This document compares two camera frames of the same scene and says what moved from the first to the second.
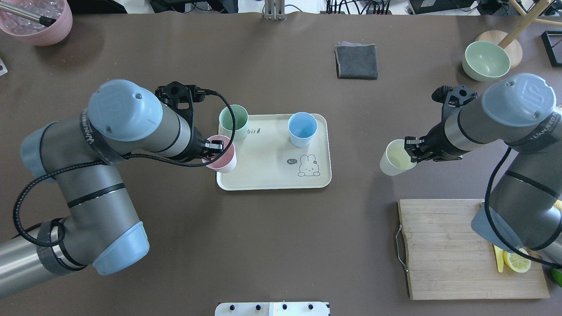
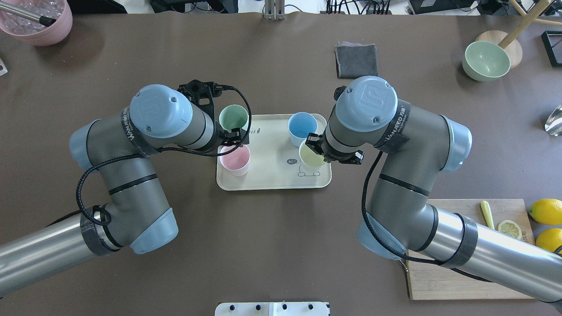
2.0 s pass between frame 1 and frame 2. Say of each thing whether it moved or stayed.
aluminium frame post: stayed
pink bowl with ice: stayed
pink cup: moved
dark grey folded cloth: stayed
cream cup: moved
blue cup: stayed
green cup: stayed
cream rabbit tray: stayed
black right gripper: moved
